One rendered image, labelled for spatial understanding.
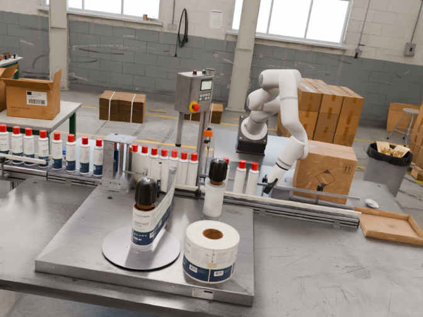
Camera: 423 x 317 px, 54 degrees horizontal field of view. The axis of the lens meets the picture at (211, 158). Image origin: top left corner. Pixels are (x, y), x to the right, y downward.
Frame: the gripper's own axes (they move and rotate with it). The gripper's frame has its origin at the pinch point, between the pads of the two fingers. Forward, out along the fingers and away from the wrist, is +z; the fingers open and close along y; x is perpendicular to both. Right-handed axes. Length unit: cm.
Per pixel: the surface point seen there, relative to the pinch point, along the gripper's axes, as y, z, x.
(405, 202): -235, 28, 201
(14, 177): 5, 57, -121
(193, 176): 2.3, 11.2, -37.4
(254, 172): 3.0, -6.3, -11.0
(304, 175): -19.3, -10.4, 19.0
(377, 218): -9, -11, 63
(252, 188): 3.1, 2.0, -7.9
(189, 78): 0, -33, -62
